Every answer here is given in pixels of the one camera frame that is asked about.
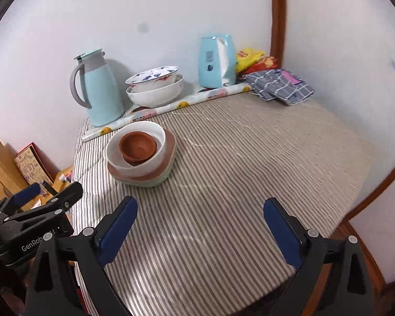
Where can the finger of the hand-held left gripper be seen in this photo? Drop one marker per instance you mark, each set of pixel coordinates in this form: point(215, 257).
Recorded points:
point(24, 196)
point(64, 197)

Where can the pink plate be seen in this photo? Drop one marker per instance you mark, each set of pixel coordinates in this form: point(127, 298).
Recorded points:
point(165, 167)

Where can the grey checked cloth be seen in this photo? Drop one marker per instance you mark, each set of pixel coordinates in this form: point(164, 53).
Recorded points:
point(279, 87)

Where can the orange snack packet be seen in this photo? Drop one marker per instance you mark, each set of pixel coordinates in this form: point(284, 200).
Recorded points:
point(266, 62)

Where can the crane print bowl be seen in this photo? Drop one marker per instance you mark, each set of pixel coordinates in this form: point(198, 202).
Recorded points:
point(151, 74)

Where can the deep white bowl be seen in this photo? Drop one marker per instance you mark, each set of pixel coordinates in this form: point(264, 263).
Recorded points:
point(141, 126)

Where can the wide white bowl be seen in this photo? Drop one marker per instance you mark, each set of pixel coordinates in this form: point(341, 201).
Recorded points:
point(158, 97)

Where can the yellow snack packet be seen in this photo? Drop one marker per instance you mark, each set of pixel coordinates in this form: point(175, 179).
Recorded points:
point(248, 56)

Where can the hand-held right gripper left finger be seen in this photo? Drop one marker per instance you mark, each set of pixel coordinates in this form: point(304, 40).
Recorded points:
point(118, 230)

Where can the red printed box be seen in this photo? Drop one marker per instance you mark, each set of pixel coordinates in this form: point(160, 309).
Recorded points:
point(33, 166)

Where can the wooden box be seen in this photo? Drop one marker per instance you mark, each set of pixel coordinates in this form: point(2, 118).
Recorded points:
point(0, 171)

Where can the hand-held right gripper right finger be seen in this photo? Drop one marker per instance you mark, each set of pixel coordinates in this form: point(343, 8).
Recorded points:
point(283, 233)

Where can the wooden door trim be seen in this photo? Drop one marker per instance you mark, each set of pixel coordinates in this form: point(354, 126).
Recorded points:
point(278, 19)
point(381, 187)

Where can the brown clay bowl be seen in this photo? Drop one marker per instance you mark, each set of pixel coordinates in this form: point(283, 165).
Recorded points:
point(136, 144)

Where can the light blue thermos jug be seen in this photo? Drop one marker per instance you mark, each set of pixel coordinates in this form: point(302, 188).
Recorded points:
point(102, 95)

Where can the fruit print plastic mat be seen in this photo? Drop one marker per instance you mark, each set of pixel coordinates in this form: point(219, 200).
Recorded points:
point(197, 97)

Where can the light blue electric kettle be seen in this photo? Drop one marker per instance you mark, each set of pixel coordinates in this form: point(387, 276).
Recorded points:
point(210, 69)

